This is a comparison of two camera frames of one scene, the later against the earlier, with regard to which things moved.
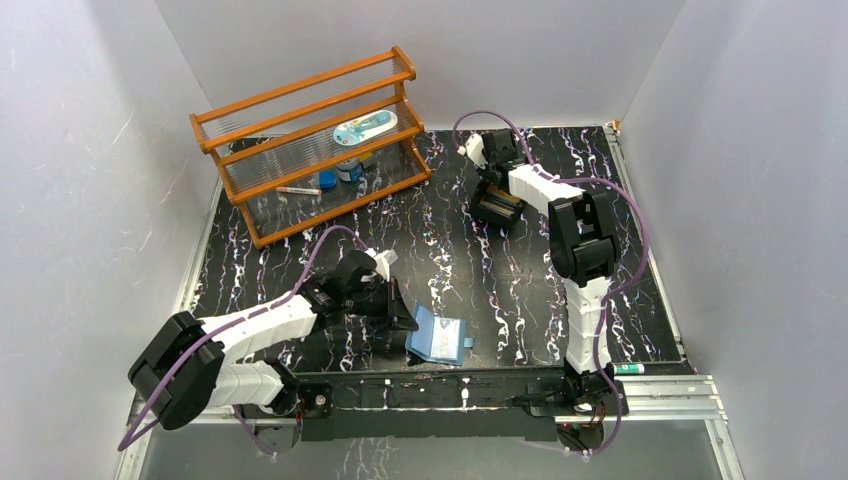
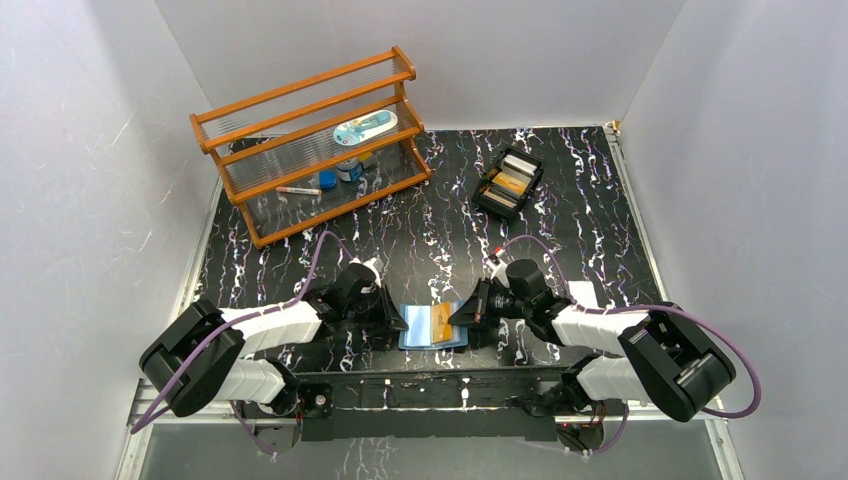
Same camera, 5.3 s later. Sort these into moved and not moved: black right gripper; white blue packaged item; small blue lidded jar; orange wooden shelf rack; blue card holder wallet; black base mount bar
Moved: blue card holder wallet; black right gripper
Not moved: orange wooden shelf rack; black base mount bar; white blue packaged item; small blue lidded jar
